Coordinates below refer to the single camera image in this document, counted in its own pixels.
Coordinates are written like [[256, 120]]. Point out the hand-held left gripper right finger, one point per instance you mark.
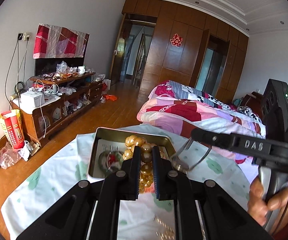
[[160, 177]]

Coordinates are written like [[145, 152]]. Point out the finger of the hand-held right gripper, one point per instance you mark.
[[246, 145]]

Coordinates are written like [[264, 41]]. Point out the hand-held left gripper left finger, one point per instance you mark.
[[134, 177]]

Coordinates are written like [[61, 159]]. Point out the silver bangle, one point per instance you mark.
[[180, 166]]

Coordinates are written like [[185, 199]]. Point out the pink tin box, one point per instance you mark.
[[93, 155]]

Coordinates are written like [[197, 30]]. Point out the person's right hand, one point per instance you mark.
[[256, 200]]

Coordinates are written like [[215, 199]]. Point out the wooden bed headboard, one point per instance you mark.
[[253, 100]]

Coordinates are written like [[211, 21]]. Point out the teal cloth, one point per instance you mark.
[[238, 101]]

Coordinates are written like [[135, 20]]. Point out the pink patchwork quilt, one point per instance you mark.
[[196, 112]]

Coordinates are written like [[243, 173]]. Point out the white green patterned tablecloth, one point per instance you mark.
[[59, 170]]

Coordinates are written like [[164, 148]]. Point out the orange plastic bag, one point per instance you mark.
[[109, 97]]

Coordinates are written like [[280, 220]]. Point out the white paper bag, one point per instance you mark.
[[107, 85]]

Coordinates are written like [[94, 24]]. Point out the wooden wardrobe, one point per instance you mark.
[[176, 65]]

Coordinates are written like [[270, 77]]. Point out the wooden television cabinet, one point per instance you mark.
[[34, 122]]

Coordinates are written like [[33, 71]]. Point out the white mug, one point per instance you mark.
[[81, 70]]

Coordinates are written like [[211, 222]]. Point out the wooden door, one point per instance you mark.
[[116, 55]]

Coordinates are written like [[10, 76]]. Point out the clear plastic bag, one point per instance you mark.
[[9, 156]]

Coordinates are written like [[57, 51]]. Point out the white cardboard box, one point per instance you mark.
[[31, 99]]

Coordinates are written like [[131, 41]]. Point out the red yellow paper bag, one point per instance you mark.
[[13, 130]]

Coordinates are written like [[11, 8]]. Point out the black television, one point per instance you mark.
[[46, 66]]

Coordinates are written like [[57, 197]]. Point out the red pink patchwork cloth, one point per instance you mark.
[[59, 42]]

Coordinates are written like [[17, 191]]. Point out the red paper wall decoration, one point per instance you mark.
[[176, 39]]

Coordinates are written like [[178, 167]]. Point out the wall power socket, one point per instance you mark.
[[25, 36]]

